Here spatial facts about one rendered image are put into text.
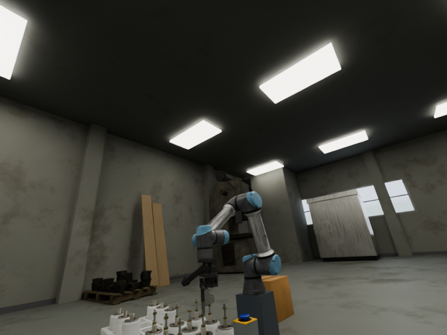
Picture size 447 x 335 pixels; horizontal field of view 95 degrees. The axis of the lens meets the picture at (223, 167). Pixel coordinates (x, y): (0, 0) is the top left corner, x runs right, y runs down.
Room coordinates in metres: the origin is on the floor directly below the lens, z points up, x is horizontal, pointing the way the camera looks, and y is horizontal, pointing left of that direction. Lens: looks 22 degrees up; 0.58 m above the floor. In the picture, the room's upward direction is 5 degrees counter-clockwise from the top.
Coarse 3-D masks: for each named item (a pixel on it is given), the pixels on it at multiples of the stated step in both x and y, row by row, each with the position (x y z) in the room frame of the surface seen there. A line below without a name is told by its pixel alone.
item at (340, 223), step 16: (352, 192) 5.91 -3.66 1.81; (320, 208) 6.53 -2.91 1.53; (336, 208) 6.25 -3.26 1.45; (352, 208) 6.00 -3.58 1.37; (320, 224) 6.60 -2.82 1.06; (336, 224) 6.33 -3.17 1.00; (352, 224) 6.08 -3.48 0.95; (368, 224) 6.09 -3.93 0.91; (320, 240) 6.67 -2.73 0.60; (336, 240) 6.40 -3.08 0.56; (352, 240) 6.15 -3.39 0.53; (368, 240) 5.92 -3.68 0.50; (320, 256) 6.74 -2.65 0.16; (336, 256) 6.47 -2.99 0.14; (352, 256) 6.22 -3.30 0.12; (368, 256) 6.02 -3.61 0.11
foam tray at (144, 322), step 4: (144, 316) 1.73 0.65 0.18; (144, 320) 1.66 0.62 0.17; (148, 320) 1.62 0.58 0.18; (152, 320) 1.63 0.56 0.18; (140, 324) 1.58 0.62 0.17; (144, 324) 1.59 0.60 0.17; (148, 324) 1.60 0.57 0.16; (160, 324) 1.54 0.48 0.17; (104, 328) 1.53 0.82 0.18; (108, 328) 1.56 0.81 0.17; (140, 328) 1.58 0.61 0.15; (144, 328) 1.47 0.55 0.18; (148, 328) 1.49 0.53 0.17; (100, 332) 1.54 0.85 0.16; (104, 332) 1.48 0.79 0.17; (108, 332) 1.45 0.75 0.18; (112, 332) 1.46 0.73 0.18; (140, 332) 1.41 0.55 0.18; (144, 332) 1.48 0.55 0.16
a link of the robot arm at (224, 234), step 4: (216, 232) 1.08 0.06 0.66; (220, 232) 1.11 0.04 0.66; (224, 232) 1.13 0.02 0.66; (216, 236) 1.07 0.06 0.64; (220, 236) 1.09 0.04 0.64; (224, 236) 1.11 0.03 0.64; (228, 236) 1.14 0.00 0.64; (216, 240) 1.08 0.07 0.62; (220, 240) 1.10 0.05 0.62; (224, 240) 1.12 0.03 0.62; (228, 240) 1.15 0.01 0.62; (216, 244) 1.10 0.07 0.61; (220, 244) 1.13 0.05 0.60; (224, 244) 1.16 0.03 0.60
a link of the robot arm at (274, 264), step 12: (252, 192) 1.32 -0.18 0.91; (240, 204) 1.36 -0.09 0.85; (252, 204) 1.31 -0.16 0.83; (252, 216) 1.36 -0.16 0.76; (252, 228) 1.39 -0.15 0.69; (264, 228) 1.41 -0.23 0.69; (264, 240) 1.39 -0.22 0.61; (264, 252) 1.41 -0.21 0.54; (264, 264) 1.41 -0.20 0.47; (276, 264) 1.41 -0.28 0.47
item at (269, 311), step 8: (240, 296) 1.52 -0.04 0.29; (248, 296) 1.48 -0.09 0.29; (256, 296) 1.45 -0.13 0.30; (264, 296) 1.48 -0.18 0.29; (272, 296) 1.55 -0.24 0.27; (240, 304) 1.52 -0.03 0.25; (248, 304) 1.49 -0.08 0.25; (256, 304) 1.45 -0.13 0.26; (264, 304) 1.47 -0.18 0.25; (272, 304) 1.54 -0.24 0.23; (240, 312) 1.53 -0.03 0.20; (248, 312) 1.49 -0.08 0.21; (256, 312) 1.45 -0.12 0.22; (264, 312) 1.46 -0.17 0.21; (272, 312) 1.53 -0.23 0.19; (264, 320) 1.45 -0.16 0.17; (272, 320) 1.52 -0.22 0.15; (264, 328) 1.44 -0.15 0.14; (272, 328) 1.51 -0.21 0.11
